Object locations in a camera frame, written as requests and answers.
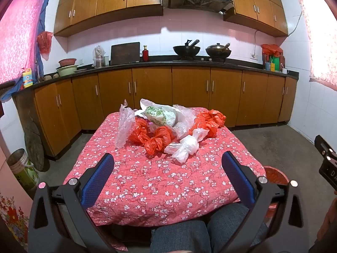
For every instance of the pink window curtain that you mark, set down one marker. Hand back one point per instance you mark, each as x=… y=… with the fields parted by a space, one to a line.
x=320 y=37

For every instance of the clear bag with jar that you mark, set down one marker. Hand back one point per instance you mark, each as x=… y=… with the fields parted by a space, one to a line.
x=98 y=56

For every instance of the person's right forearm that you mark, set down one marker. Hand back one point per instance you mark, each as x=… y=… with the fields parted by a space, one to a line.
x=330 y=224

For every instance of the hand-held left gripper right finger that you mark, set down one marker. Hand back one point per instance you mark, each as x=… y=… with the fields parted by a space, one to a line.
x=237 y=176

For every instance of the dark cutting board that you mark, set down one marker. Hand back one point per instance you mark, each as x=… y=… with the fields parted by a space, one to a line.
x=125 y=54

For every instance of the yellow detergent box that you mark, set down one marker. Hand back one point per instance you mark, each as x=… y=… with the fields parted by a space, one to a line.
x=27 y=79

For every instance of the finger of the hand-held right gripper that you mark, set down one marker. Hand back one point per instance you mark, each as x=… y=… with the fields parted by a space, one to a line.
x=329 y=172
x=325 y=145

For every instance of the white plastic bucket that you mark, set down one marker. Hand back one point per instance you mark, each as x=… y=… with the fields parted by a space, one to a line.
x=22 y=168

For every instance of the black open wok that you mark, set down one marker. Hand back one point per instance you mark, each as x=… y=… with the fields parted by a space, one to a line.
x=185 y=50

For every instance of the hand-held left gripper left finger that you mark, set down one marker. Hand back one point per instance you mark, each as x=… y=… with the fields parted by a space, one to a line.
x=97 y=181

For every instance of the white wall socket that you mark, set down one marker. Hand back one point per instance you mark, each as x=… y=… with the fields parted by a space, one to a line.
x=253 y=56

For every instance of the knotted white plastic bag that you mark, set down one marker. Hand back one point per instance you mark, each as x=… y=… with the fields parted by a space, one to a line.
x=185 y=147

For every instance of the tall clear plastic bag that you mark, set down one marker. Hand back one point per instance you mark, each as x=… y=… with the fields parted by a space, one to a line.
x=125 y=126

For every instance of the white green-printed plastic bag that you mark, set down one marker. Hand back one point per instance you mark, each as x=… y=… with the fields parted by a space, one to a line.
x=158 y=114

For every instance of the red bottle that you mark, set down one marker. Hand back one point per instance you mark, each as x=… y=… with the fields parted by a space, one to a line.
x=145 y=55

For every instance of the wooden upper cabinets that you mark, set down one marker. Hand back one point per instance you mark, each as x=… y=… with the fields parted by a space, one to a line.
x=110 y=0
x=258 y=5

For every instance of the black kitchen countertop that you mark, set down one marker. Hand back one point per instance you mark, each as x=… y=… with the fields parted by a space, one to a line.
x=158 y=64

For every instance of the person's leg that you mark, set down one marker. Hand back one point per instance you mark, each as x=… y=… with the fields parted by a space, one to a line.
x=229 y=221
x=179 y=237

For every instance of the person's left leg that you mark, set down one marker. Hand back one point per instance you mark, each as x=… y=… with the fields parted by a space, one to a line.
x=179 y=237

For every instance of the long orange plastic bag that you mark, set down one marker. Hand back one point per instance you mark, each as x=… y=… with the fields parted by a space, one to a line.
x=210 y=120

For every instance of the hanging red plastic bag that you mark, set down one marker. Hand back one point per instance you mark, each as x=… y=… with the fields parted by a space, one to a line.
x=44 y=43

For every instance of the group of condiment containers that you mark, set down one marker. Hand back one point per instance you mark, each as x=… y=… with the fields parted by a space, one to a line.
x=273 y=63

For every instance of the white floral panel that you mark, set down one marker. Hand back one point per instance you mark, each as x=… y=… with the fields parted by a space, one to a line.
x=11 y=216

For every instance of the pink curtain with blue edge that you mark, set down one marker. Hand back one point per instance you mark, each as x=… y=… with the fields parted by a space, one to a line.
x=21 y=31

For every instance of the pink basin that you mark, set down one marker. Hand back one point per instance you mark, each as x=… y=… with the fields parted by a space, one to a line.
x=67 y=62

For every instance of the red bag on condiments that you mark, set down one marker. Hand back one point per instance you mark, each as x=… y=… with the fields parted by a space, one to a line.
x=271 y=49

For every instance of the round wooden chopping block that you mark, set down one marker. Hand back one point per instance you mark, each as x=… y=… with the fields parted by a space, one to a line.
x=34 y=147

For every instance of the knotted orange plastic bag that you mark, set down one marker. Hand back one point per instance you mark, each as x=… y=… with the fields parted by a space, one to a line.
x=158 y=139

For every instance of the pale green basin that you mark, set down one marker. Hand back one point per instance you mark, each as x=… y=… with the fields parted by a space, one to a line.
x=67 y=71

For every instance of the black wok with lid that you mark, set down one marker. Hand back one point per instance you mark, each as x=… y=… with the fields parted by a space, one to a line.
x=217 y=51

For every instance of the wooden lower cabinets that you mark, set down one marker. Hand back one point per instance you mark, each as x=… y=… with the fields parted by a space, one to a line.
x=158 y=89

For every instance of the wooden cabinets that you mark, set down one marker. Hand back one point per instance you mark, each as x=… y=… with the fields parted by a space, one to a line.
x=110 y=0
x=158 y=89
x=258 y=5

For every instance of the red floral tablecloth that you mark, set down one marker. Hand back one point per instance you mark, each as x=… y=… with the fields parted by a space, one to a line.
x=158 y=184

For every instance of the person's right leg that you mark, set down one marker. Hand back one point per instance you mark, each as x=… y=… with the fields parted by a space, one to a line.
x=229 y=221

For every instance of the small white plastic bag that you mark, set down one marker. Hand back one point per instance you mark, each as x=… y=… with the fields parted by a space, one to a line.
x=200 y=134

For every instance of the gas stove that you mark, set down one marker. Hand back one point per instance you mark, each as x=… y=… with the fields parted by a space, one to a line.
x=202 y=58

